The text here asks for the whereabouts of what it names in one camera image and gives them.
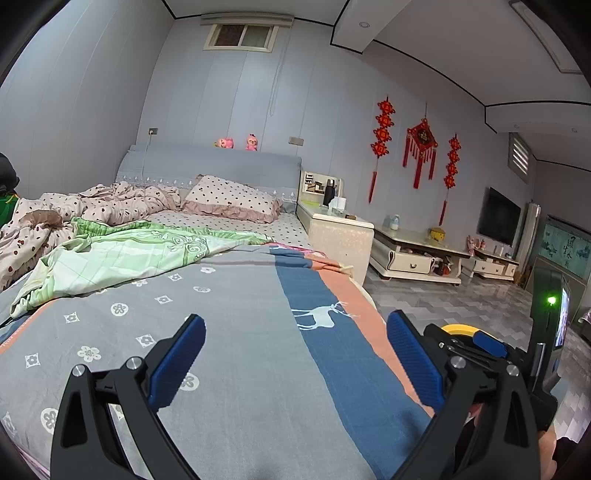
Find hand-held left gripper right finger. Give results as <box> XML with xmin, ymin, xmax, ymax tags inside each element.
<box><xmin>386</xmin><ymin>310</ymin><xmax>541</xmax><ymax>480</ymax></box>

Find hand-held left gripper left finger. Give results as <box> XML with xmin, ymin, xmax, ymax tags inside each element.
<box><xmin>50</xmin><ymin>314</ymin><xmax>207</xmax><ymax>480</ymax></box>

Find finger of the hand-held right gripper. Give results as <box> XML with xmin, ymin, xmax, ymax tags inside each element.
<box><xmin>422</xmin><ymin>323</ymin><xmax>467</xmax><ymax>363</ymax></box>
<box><xmin>471</xmin><ymin>330</ymin><xmax>532</xmax><ymax>370</ymax></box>

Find person's right forearm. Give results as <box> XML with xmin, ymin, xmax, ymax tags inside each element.
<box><xmin>536</xmin><ymin>427</ymin><xmax>587</xmax><ymax>480</ymax></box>

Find grey blue orange bedsheet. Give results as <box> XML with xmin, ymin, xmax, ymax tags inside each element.
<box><xmin>0</xmin><ymin>244</ymin><xmax>437</xmax><ymax>480</ymax></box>

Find cream television stand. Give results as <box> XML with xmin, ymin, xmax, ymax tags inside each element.
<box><xmin>471</xmin><ymin>247</ymin><xmax>520</xmax><ymax>281</ymax></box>

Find landscape painted panel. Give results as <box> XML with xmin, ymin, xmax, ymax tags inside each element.
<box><xmin>538</xmin><ymin>215</ymin><xmax>591</xmax><ymax>282</ymax></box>

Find cream coffee table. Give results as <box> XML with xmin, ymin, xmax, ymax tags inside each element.
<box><xmin>369</xmin><ymin>226</ymin><xmax>472</xmax><ymax>285</ymax></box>

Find white standing air conditioner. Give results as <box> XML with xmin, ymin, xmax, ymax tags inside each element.
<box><xmin>515</xmin><ymin>202</ymin><xmax>541</xmax><ymax>264</ymax></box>

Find green patterned blanket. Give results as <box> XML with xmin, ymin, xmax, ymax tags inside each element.
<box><xmin>10</xmin><ymin>217</ymin><xmax>273</xmax><ymax>319</ymax></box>

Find cream nightstand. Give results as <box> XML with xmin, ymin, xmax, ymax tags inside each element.
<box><xmin>295</xmin><ymin>170</ymin><xmax>375</xmax><ymax>284</ymax></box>

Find dotted white bedsheet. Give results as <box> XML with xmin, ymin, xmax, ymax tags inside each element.
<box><xmin>148</xmin><ymin>210</ymin><xmax>310</xmax><ymax>250</ymax></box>

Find pink dotted quilt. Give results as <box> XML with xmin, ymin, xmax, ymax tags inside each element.
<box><xmin>0</xmin><ymin>181</ymin><xmax>183</xmax><ymax>291</ymax></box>

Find dotted pillow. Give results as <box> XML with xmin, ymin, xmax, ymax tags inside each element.
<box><xmin>182</xmin><ymin>174</ymin><xmax>283</xmax><ymax>224</ymax></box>

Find grey upholstered bed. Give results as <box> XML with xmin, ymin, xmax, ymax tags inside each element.
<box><xmin>0</xmin><ymin>144</ymin><xmax>435</xmax><ymax>480</ymax></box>

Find red diamond knot ornament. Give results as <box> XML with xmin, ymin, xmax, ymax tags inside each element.
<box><xmin>403</xmin><ymin>119</ymin><xmax>438</xmax><ymax>189</ymax></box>

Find green and black folded clothes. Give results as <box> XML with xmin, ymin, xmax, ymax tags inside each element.
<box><xmin>0</xmin><ymin>194</ymin><xmax>19</xmax><ymax>227</ymax></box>

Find black clothing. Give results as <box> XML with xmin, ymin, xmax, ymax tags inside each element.
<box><xmin>0</xmin><ymin>154</ymin><xmax>21</xmax><ymax>197</ymax></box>

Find white roller blind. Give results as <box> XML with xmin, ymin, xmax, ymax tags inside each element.
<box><xmin>201</xmin><ymin>14</ymin><xmax>295</xmax><ymax>28</ymax></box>

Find wall television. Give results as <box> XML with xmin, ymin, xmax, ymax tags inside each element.
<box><xmin>477</xmin><ymin>187</ymin><xmax>522</xmax><ymax>247</ymax></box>

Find long red knot string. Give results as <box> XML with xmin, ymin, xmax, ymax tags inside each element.
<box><xmin>438</xmin><ymin>134</ymin><xmax>462</xmax><ymax>226</ymax></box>
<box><xmin>370</xmin><ymin>97</ymin><xmax>397</xmax><ymax>204</ymax></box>

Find white pull cord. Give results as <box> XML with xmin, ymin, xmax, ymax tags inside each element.
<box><xmin>270</xmin><ymin>28</ymin><xmax>283</xmax><ymax>121</ymax></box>

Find small wall window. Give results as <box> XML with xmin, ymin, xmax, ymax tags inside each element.
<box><xmin>205</xmin><ymin>23</ymin><xmax>280</xmax><ymax>51</ymax></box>

